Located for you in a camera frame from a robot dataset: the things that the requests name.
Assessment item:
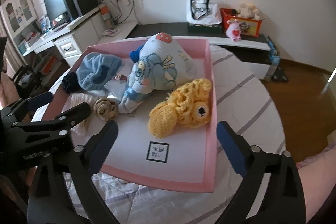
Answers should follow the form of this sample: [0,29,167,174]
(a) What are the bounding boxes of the bag of cotton swabs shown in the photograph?
[66,92,99,136]

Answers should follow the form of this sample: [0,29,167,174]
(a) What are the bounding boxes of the dark navy scrunchie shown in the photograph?
[60,72,81,94]

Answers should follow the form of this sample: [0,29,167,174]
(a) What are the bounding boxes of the beige stocking bundle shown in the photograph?
[93,97,118,122]

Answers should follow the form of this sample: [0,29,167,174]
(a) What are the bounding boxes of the light blue fleece hat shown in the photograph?
[76,52,122,90]

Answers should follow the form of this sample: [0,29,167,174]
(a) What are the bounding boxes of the clear bag with hairband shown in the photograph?
[104,73,127,98]

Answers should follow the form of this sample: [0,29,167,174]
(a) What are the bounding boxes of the royal blue knitted item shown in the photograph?
[129,45,143,63]

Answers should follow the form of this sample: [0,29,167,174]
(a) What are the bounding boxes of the pink shallow box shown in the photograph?
[41,38,218,193]

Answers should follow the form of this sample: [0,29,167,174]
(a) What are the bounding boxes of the cartoon print baby cloth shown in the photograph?
[118,32,197,114]

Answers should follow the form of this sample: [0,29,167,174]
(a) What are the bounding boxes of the yellow crocheted toy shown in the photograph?
[148,79,213,139]

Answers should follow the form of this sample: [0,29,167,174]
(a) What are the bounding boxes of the black office chair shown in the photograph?
[11,65,42,99]

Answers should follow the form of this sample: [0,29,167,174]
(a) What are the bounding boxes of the pink bedding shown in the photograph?
[296,144,335,221]

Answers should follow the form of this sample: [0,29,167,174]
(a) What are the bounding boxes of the stack of books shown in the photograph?
[18,32,41,54]

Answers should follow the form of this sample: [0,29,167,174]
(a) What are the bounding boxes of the white desk with drawers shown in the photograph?
[23,7,105,66]

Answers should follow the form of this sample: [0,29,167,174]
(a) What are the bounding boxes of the white glass door cabinet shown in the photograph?
[1,0,37,39]

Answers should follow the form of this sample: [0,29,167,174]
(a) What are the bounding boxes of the computer monitor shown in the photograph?
[44,0,67,21]

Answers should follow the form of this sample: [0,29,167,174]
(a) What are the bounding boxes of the blue packages beside stand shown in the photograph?
[265,36,281,80]

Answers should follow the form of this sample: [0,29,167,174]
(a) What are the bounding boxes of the low black white tv stand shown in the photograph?
[127,23,271,80]

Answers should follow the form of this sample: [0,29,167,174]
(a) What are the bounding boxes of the red toy storage box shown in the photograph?
[220,8,263,38]

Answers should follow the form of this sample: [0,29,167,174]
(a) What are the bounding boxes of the pink plush toy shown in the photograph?
[226,19,242,42]

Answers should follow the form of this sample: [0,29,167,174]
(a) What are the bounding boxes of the white tote bag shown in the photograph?
[186,0,222,25]

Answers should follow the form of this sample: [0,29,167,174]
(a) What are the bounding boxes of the white plush sheep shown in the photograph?
[236,3,260,20]

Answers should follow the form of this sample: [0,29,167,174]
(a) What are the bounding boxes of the wall power sockets with cables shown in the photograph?
[109,0,141,25]

